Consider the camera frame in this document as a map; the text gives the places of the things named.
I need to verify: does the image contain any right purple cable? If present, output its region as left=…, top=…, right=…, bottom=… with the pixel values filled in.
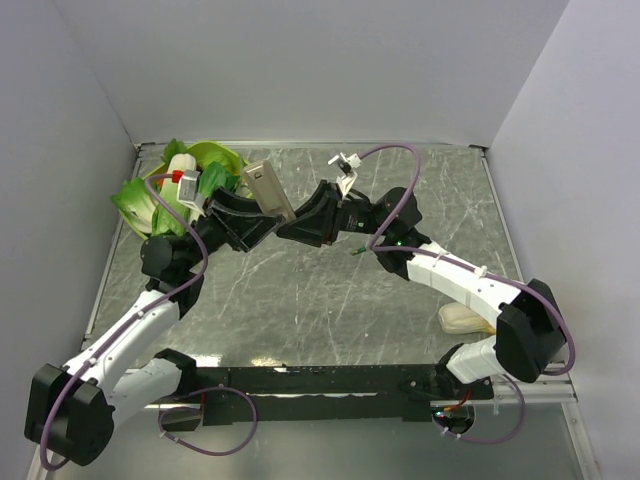
left=357, top=143, right=576, bottom=445

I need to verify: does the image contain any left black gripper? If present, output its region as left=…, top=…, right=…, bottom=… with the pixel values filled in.
left=181, top=186, right=285, bottom=272

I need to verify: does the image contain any green lettuce leaf left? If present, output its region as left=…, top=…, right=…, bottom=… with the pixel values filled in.
left=110, top=177, right=157, bottom=236

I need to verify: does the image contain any aluminium rail frame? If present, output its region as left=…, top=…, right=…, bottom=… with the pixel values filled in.
left=24, top=141, right=601, bottom=480

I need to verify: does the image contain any beige remote control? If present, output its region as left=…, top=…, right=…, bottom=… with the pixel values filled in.
left=242, top=160, right=296, bottom=223

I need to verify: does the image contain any long white green cabbage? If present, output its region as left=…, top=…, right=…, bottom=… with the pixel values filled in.
left=159, top=153, right=197, bottom=201

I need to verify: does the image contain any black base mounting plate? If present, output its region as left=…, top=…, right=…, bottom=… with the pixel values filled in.
left=162, top=364, right=494, bottom=426

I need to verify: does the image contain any purple cable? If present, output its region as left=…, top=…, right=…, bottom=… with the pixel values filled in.
left=38, top=173, right=259, bottom=471
left=357, top=143, right=576, bottom=445

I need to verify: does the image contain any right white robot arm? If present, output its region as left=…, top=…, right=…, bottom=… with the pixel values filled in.
left=277, top=181, right=566, bottom=399

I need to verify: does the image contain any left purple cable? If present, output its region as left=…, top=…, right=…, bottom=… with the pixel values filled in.
left=38, top=173, right=259, bottom=471

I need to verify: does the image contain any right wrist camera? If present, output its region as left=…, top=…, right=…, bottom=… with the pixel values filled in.
left=328, top=152, right=361, bottom=198

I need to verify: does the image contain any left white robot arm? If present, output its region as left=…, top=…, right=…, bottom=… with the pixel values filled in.
left=24, top=188, right=282, bottom=472

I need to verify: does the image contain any yellow napa cabbage toy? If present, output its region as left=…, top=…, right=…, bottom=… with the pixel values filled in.
left=438, top=302, right=496, bottom=335

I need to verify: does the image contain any green plastic basket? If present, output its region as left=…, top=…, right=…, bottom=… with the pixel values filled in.
left=149, top=139, right=252, bottom=198

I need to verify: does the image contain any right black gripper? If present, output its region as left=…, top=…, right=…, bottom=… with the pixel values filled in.
left=277, top=179, right=393, bottom=248

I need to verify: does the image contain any green bok choy right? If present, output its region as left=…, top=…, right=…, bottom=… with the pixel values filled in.
left=198, top=161, right=240, bottom=199

